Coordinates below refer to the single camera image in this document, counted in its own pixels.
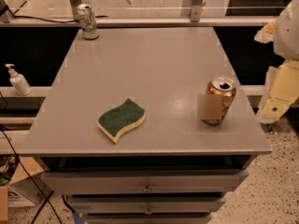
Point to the drawer metal knob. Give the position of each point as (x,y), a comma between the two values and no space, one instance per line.
(147,189)
(148,212)

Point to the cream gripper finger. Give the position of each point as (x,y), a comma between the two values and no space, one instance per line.
(266,34)
(281,90)

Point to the orange soda can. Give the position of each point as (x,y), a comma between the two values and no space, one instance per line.
(220,93)

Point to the top drawer metal knob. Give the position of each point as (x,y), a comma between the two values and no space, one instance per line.
(147,189)

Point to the cardboard box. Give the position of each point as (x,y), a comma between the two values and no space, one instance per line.
(24,189)

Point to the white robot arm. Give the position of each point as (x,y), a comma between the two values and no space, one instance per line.
(286,36)

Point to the green yellow sponge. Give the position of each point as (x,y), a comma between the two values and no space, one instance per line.
(121,119)

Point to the grey drawer cabinet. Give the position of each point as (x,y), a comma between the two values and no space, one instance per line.
(188,164)

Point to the white green 7up can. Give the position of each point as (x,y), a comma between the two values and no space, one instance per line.
(87,21)

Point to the white pump soap bottle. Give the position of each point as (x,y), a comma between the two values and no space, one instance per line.
(18,81)

